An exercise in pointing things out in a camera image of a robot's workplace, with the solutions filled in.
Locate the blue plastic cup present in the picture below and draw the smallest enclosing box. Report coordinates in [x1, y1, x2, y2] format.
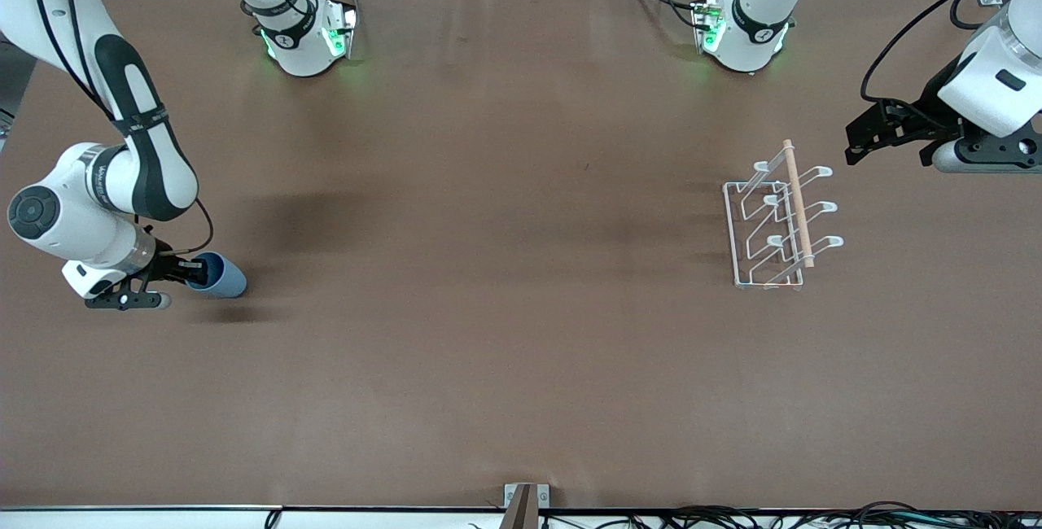
[186, 252, 247, 299]

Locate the white wire cup holder rack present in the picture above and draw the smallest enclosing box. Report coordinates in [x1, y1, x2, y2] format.
[723, 139, 845, 291]

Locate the black left arm wrist cable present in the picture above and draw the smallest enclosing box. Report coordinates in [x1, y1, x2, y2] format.
[859, 0, 1028, 103]

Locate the grey metal bracket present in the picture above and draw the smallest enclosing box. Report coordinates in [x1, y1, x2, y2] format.
[504, 483, 550, 509]

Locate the black arm wrist cable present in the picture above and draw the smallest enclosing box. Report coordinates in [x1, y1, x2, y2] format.
[859, 0, 1028, 103]
[28, 0, 216, 258]

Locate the brown wooden post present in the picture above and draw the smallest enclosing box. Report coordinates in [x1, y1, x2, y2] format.
[498, 485, 538, 529]

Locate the black right arm wrist cable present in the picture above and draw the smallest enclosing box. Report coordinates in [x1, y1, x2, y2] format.
[28, 0, 216, 258]

